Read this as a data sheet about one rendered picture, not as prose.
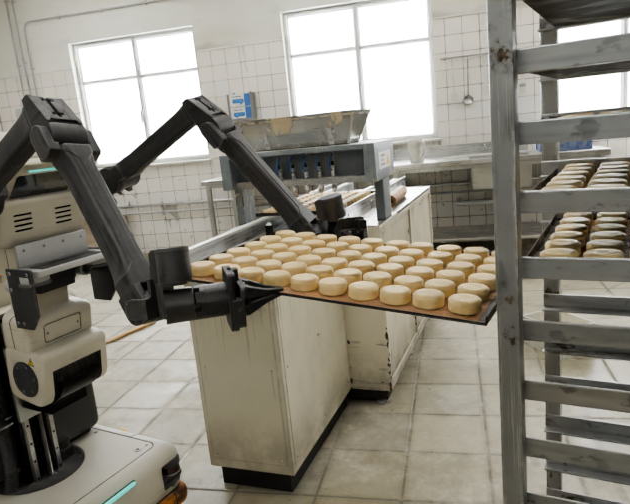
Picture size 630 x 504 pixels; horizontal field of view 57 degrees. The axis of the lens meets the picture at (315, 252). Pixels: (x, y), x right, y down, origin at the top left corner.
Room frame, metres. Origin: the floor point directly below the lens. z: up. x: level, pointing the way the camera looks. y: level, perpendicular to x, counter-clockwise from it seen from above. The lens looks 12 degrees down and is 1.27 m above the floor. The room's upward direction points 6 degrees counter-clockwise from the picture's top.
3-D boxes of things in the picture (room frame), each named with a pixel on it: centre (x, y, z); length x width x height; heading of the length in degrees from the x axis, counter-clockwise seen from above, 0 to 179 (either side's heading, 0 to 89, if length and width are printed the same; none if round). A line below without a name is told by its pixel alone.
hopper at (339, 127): (2.68, -0.01, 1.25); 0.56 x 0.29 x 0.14; 69
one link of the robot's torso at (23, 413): (1.68, 0.78, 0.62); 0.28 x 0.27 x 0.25; 150
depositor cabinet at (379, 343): (3.12, -0.18, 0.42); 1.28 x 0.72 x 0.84; 159
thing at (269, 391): (2.21, 0.18, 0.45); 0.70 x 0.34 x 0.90; 159
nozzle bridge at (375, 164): (2.68, -0.01, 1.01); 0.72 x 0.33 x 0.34; 69
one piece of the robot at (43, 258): (1.56, 0.70, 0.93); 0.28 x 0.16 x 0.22; 150
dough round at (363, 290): (0.94, -0.07, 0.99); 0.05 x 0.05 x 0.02
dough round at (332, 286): (0.97, -0.03, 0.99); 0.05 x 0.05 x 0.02
